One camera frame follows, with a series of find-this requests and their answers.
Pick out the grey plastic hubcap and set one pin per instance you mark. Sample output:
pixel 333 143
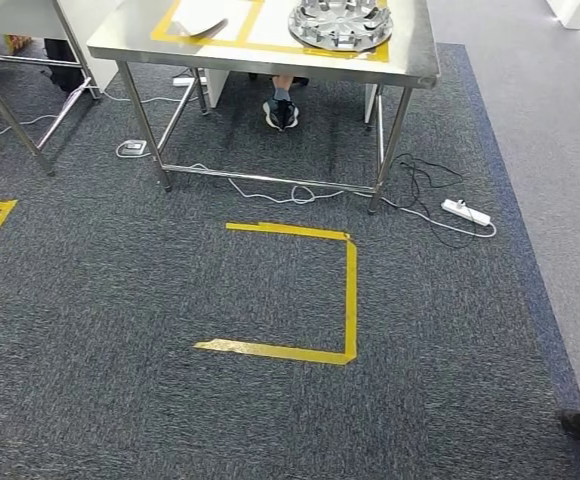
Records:
pixel 340 26

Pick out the yellow workbench tape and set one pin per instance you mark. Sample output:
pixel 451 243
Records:
pixel 250 23

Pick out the white plastic part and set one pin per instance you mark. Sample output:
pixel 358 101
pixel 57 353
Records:
pixel 200 32

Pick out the steel workbench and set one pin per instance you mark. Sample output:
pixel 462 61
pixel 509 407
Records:
pixel 410 60

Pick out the white power strip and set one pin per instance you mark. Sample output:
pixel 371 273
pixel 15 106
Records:
pixel 465 212
pixel 133 148
pixel 187 81

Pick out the orange yellow packet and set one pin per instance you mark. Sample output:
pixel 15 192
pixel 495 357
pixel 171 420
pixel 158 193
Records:
pixel 17 44

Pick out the white desk with steel frame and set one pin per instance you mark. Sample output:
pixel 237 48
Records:
pixel 90 26

